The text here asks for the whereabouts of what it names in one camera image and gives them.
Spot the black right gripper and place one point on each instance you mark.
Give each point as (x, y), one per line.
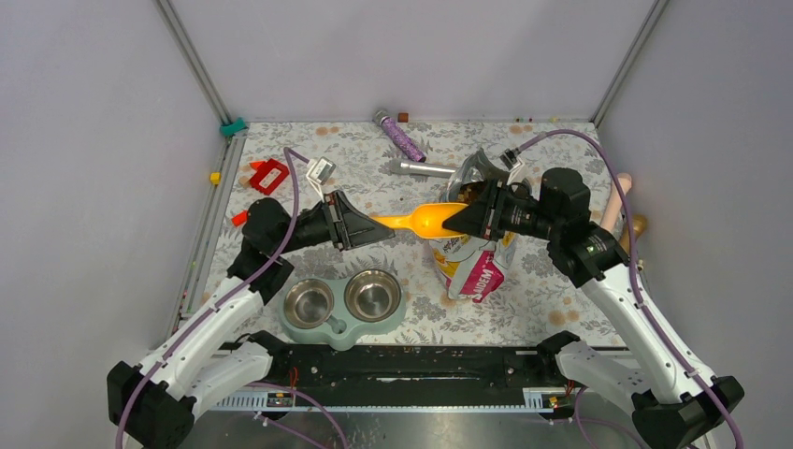
(484, 216)

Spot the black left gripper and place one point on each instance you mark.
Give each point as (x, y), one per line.
(348, 226)

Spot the yellow plastic scoop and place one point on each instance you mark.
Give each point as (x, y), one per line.
(426, 221)

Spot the pet food bag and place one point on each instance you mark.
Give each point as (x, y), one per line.
(473, 268)

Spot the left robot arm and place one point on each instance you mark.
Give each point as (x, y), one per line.
(158, 400)

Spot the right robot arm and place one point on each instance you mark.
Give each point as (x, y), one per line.
(672, 397)

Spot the green double pet bowl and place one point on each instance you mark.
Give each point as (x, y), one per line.
(340, 312)

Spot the silver metal microphone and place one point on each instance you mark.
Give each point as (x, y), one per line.
(413, 168)

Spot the floral table mat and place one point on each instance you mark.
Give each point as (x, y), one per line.
(534, 302)

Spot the red plastic block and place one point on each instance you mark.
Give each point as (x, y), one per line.
(268, 175)

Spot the purple glitter microphone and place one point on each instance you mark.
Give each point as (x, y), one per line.
(399, 137)

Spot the small orange-red block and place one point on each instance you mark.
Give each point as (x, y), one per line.
(239, 219)

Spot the pink microphone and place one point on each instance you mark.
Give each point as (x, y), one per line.
(614, 204)

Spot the gold microphone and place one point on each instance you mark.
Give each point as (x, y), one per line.
(637, 225)

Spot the teal corner clip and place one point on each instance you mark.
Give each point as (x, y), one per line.
(230, 129)

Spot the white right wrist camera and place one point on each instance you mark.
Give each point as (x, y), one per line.
(516, 166)

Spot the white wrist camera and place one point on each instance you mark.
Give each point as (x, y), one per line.
(516, 166)
(319, 172)

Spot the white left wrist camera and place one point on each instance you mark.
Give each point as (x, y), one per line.
(319, 172)

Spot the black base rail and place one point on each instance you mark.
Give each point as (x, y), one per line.
(404, 377)

